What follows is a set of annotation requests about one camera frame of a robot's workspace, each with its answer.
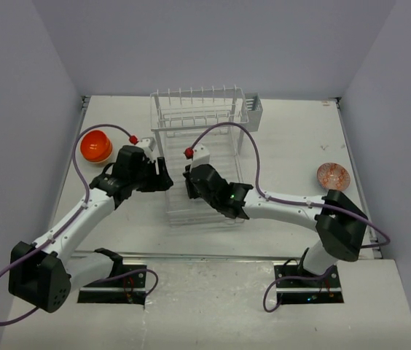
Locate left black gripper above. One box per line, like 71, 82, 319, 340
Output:
130, 157, 173, 193

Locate orange bowl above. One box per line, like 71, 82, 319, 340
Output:
81, 144, 113, 166
79, 130, 113, 152

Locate blue patterned bowl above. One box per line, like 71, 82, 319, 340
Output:
316, 163, 351, 191

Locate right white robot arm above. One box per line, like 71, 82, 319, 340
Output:
183, 164, 367, 287

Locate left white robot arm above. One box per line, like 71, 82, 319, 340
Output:
8, 137, 173, 313

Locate grey cutlery holder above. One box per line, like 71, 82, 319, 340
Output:
245, 93, 263, 132

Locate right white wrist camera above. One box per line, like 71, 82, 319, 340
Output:
191, 143, 211, 168

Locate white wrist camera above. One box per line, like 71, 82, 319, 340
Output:
136, 137, 157, 162
191, 143, 211, 168

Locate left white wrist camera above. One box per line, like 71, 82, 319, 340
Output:
136, 137, 157, 162

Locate white wire dish rack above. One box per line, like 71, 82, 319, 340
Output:
150, 86, 248, 226

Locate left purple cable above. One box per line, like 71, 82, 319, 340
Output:
0, 124, 159, 326

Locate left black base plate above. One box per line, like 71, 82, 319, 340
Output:
77, 272, 146, 306

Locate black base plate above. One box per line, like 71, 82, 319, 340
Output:
275, 266, 344, 305
77, 272, 146, 306

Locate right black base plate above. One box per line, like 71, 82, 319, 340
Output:
275, 266, 344, 305

